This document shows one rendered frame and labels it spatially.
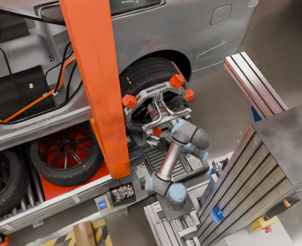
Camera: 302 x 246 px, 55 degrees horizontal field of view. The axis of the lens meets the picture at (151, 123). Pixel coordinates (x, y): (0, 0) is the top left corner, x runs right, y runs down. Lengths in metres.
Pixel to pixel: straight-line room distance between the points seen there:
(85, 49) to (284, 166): 0.87
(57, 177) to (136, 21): 1.47
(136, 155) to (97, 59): 1.59
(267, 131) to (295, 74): 3.22
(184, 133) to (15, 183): 1.59
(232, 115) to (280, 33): 1.67
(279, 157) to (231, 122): 2.51
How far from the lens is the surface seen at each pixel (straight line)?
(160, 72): 2.31
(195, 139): 1.83
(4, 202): 2.79
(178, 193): 1.98
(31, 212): 2.79
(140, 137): 3.06
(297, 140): 1.13
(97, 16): 1.18
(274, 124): 1.13
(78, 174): 2.66
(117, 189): 2.53
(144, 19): 2.03
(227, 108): 3.66
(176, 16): 2.15
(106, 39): 1.27
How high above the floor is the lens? 2.92
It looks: 59 degrees down
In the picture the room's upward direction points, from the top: 1 degrees clockwise
